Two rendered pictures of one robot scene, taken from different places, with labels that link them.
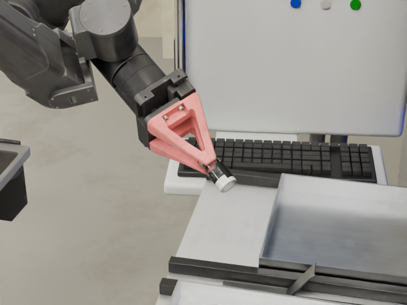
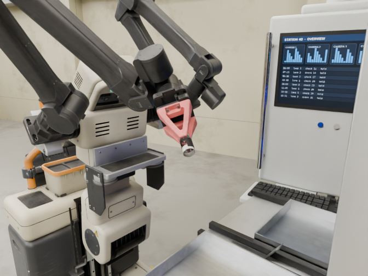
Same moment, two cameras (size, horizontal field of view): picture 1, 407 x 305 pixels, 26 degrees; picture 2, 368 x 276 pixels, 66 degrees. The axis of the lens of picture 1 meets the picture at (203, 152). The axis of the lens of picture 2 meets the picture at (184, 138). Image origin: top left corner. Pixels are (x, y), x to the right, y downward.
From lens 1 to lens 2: 0.59 m
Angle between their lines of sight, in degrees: 30
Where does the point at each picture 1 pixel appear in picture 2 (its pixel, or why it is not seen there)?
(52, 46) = (130, 73)
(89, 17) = (142, 54)
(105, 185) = not seen: hidden behind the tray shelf
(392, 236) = not seen: hidden behind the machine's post
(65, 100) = (136, 104)
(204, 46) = (274, 141)
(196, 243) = (230, 219)
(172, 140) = (166, 121)
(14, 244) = (205, 223)
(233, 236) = (251, 222)
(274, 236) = (273, 228)
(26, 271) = not seen: hidden behind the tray
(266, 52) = (303, 148)
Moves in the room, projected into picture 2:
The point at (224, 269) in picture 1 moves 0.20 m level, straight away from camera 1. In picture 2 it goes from (234, 234) to (255, 203)
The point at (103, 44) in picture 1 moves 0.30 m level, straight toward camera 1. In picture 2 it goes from (146, 68) to (13, 78)
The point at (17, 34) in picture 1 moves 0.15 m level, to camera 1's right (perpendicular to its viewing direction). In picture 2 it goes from (103, 56) to (165, 56)
